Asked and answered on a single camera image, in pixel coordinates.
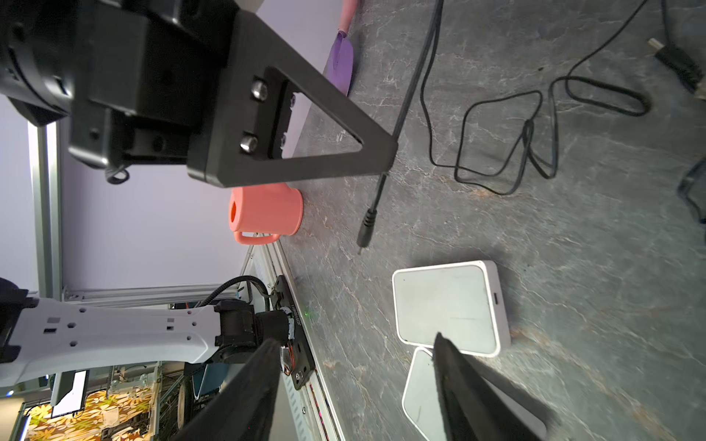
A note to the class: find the purple trowel pink handle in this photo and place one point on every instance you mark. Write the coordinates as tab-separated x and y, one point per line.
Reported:
340	63

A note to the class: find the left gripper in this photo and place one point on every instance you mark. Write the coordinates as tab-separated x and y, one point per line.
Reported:
133	78

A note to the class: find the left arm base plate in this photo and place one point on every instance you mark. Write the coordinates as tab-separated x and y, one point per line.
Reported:
301	358

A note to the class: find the pink watering can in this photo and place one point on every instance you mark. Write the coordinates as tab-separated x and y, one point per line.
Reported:
260	215

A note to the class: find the black power adapter near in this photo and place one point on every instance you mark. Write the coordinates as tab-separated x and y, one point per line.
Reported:
689	73

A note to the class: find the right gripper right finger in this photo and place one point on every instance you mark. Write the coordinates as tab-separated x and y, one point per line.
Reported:
477	404

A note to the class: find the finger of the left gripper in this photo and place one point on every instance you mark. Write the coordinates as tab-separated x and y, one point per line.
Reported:
254	118

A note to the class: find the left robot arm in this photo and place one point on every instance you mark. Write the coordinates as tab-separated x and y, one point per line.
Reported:
44	336

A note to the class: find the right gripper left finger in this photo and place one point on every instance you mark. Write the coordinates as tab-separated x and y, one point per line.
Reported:
245	409

